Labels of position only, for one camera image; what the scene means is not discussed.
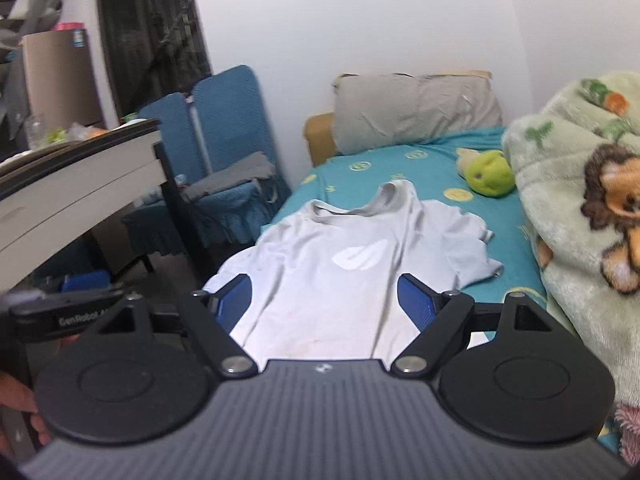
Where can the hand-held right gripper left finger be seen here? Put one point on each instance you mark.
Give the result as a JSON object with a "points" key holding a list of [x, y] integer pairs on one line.
{"points": [[235, 300]]}

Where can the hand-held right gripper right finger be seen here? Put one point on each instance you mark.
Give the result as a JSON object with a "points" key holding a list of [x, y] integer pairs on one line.
{"points": [[415, 302]]}

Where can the white t-shirt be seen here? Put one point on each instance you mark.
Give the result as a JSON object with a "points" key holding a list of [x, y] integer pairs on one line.
{"points": [[325, 280]]}

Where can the person's left hand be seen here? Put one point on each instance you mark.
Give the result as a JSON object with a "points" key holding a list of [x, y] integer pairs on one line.
{"points": [[17, 392]]}

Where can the blue box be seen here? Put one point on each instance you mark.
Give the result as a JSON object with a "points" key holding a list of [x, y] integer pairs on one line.
{"points": [[85, 281]]}

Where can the grey cloth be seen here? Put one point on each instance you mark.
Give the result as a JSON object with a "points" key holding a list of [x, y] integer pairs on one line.
{"points": [[235, 172]]}

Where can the blue and white bottle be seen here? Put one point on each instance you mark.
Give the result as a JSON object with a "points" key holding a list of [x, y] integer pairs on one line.
{"points": [[149, 198]]}

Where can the white table with black legs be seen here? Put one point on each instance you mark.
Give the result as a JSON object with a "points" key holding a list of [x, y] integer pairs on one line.
{"points": [[75, 185]]}

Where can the bed with teal sheet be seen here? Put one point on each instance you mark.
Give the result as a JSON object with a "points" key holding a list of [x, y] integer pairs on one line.
{"points": [[400, 165]]}

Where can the green plush toy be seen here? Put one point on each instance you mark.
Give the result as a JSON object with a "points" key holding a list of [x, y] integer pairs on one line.
{"points": [[490, 175]]}

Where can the green printed fleece blanket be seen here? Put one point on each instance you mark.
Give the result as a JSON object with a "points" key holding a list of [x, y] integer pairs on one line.
{"points": [[565, 240]]}

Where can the short blue covered chair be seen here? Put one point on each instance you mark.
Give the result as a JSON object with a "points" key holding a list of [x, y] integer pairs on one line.
{"points": [[165, 130]]}

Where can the crumpled plastic bags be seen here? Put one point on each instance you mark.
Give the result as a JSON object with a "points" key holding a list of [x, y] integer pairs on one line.
{"points": [[75, 132]]}

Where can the clear plastic cup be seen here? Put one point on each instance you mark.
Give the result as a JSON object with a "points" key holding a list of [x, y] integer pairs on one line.
{"points": [[34, 132]]}

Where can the tall blue covered chair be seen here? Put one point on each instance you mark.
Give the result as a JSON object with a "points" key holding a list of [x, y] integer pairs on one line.
{"points": [[230, 110]]}

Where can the grey pillow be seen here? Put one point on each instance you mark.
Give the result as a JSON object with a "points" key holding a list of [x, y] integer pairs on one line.
{"points": [[410, 110]]}

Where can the cardboard box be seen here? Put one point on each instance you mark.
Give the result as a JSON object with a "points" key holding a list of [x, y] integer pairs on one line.
{"points": [[62, 80]]}

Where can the pink fuzzy cloth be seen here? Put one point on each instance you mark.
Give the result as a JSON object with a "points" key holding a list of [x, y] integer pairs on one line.
{"points": [[627, 435]]}

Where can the dark barred window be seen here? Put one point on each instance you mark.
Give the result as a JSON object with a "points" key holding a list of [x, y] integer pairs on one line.
{"points": [[145, 25]]}

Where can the pink lid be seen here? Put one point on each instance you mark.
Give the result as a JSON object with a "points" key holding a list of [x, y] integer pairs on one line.
{"points": [[69, 26]]}

